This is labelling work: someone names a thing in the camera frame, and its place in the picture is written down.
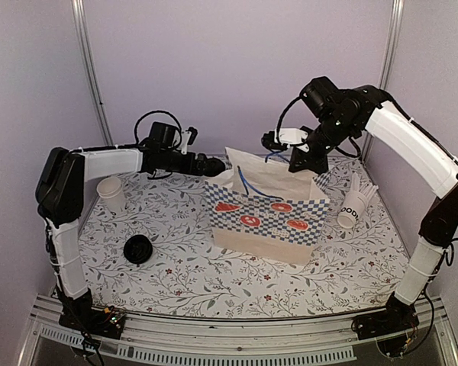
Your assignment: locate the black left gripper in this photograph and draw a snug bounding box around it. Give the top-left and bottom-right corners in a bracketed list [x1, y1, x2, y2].
[161, 149, 213, 176]

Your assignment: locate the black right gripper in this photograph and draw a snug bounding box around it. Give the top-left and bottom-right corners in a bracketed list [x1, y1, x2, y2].
[289, 112, 357, 175]

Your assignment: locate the checkered paper takeout bag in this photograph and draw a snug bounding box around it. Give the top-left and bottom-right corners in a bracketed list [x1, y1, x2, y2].
[205, 148, 331, 265]

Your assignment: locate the stack of white paper cups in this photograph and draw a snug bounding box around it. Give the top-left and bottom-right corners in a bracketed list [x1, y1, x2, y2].
[96, 176, 127, 217]

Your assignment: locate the stack of black cup lids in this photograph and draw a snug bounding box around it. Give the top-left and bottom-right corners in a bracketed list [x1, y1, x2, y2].
[123, 234, 153, 265]

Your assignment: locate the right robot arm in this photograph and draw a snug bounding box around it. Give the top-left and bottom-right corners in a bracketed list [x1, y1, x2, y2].
[273, 76, 458, 335]

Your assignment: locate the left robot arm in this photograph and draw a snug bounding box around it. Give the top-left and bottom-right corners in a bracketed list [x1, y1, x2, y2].
[35, 120, 225, 331]

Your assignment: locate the white cup holding straws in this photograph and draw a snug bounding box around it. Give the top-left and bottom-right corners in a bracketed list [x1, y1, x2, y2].
[337, 191, 368, 229]

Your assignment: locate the bundle of white wrapped straws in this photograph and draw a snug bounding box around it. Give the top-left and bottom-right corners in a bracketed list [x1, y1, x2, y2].
[350, 172, 379, 201]

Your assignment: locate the floral patterned table mat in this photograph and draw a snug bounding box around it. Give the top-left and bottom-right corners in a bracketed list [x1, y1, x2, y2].
[79, 157, 408, 319]

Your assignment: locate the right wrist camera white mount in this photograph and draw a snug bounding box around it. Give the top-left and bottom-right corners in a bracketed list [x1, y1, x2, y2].
[261, 128, 309, 153]

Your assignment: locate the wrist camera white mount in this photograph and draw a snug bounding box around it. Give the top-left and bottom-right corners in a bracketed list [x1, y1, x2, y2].
[179, 127, 198, 155]
[261, 128, 309, 153]

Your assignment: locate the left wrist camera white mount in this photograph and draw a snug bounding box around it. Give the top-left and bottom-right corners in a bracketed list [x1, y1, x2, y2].
[179, 127, 198, 155]

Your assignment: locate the right aluminium frame post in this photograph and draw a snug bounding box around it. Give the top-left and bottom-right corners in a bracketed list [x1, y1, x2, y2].
[379, 0, 405, 89]

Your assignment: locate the aluminium frame post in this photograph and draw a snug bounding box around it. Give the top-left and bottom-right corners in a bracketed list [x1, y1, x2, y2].
[379, 0, 405, 89]
[71, 0, 115, 145]

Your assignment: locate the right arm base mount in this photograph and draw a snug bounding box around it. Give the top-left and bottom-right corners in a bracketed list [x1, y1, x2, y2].
[351, 306, 419, 340]

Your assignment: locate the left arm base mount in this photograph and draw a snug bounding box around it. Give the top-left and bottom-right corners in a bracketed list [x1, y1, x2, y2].
[59, 305, 125, 339]

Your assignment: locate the left aluminium frame post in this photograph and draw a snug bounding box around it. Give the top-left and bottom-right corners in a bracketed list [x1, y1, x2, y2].
[71, 0, 115, 145]

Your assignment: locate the aluminium table edge rail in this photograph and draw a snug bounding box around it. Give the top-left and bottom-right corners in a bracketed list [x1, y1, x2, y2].
[26, 295, 455, 355]

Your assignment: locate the grey slotted cable duct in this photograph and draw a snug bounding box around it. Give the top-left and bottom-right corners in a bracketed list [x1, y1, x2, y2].
[37, 326, 358, 363]

